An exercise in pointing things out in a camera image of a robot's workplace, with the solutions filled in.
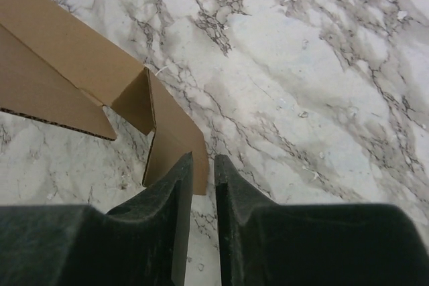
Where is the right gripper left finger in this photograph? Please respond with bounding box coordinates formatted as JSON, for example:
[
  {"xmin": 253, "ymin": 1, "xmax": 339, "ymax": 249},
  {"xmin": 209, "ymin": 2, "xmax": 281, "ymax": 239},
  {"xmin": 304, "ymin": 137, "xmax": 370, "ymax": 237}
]
[{"xmin": 1, "ymin": 154, "xmax": 193, "ymax": 285}]

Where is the brown cardboard box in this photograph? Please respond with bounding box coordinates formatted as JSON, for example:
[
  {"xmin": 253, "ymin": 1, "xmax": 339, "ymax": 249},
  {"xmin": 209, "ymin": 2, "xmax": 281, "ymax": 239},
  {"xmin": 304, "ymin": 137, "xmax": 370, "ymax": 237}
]
[{"xmin": 1, "ymin": 0, "xmax": 208, "ymax": 195}]

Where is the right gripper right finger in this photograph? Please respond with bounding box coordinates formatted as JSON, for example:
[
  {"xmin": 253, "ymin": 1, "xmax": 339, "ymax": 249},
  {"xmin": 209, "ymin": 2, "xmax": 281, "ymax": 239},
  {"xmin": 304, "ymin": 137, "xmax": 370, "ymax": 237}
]
[{"xmin": 214, "ymin": 155, "xmax": 428, "ymax": 285}]

